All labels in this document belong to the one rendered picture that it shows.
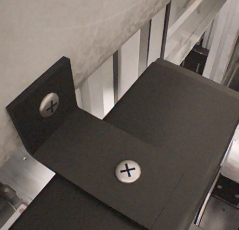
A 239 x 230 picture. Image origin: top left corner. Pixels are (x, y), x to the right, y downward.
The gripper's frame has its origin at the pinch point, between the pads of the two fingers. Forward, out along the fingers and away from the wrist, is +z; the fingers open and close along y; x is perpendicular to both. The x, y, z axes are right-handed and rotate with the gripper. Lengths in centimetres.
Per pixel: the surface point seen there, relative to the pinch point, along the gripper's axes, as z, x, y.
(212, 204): -21.0, -7.0, -35.7
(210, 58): -9.7, -18.6, 2.7
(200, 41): -3.2, -30.6, -1.8
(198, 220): -20.1, 5.1, -21.6
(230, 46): -13.5, -18.6, 7.2
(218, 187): -20.7, -9.1, -29.2
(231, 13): -12.6, -18.6, 14.5
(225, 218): -25.9, -5.0, -36.4
